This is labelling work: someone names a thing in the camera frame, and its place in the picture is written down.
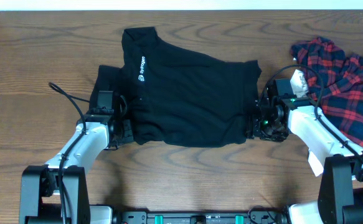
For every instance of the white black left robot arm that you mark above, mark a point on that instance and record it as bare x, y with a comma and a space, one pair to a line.
56, 192

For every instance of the black polo shirt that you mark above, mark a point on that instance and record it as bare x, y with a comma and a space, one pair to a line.
179, 96

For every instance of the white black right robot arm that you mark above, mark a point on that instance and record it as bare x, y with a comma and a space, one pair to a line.
331, 155

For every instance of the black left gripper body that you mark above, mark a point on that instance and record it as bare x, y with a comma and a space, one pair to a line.
126, 131

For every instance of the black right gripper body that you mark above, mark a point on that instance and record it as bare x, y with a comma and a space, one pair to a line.
266, 129

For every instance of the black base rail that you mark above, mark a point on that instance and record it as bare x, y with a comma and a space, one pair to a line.
200, 217

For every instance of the red navy plaid shirt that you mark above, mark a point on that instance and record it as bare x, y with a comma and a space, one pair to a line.
337, 80

